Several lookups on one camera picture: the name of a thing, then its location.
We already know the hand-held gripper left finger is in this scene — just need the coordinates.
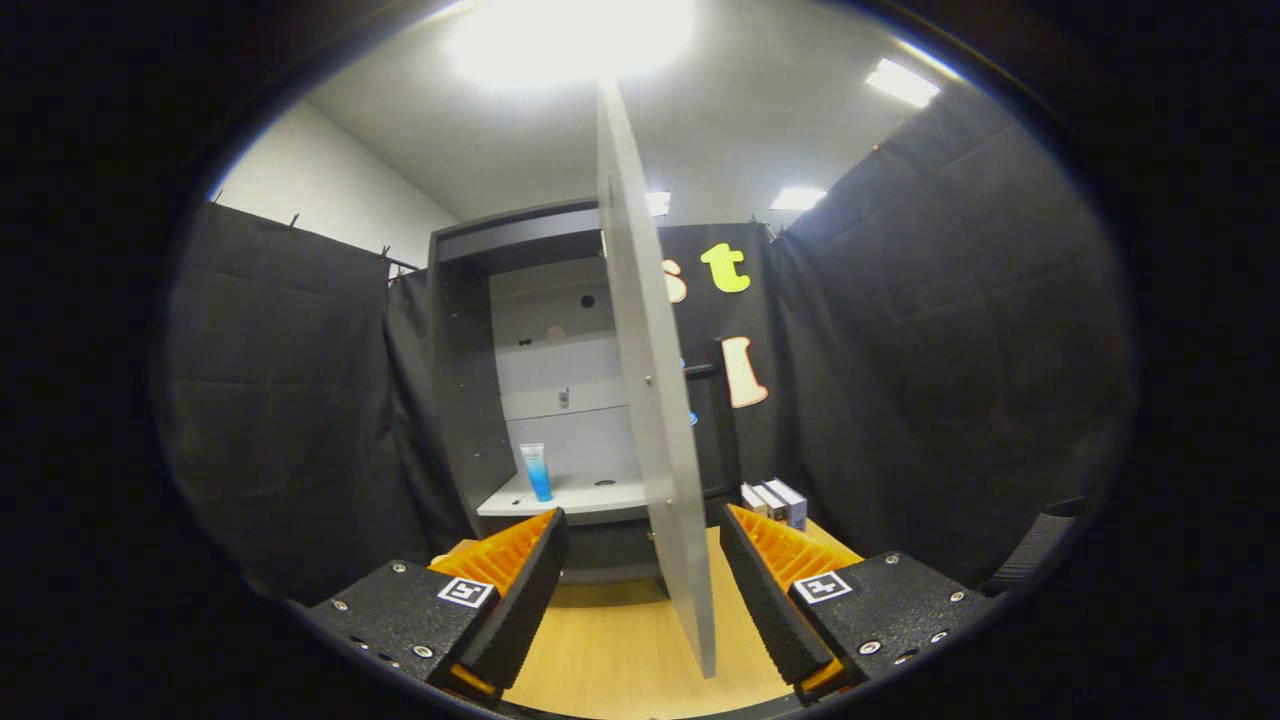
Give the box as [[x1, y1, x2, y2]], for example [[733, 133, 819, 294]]
[[305, 507, 571, 706]]

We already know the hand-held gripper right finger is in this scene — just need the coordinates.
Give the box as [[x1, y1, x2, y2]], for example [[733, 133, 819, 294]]
[[718, 502, 1001, 703]]

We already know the white and blue tube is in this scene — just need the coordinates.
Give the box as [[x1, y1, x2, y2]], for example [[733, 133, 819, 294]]
[[519, 443, 554, 503]]

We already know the dark grey cabinet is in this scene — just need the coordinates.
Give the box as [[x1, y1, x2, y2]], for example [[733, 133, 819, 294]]
[[428, 197, 746, 599]]

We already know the black ribbed object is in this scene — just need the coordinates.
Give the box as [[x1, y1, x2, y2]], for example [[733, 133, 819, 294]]
[[985, 497, 1088, 596]]

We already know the black backdrop cloth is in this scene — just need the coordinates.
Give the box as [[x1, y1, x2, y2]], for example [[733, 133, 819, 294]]
[[160, 85, 1136, 601]]

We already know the double strip ceiling light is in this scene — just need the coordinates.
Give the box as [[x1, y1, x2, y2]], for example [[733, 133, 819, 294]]
[[865, 58, 941, 109]]

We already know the large ceiling light panel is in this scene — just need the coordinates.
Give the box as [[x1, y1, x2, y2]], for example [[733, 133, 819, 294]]
[[445, 0, 696, 89]]

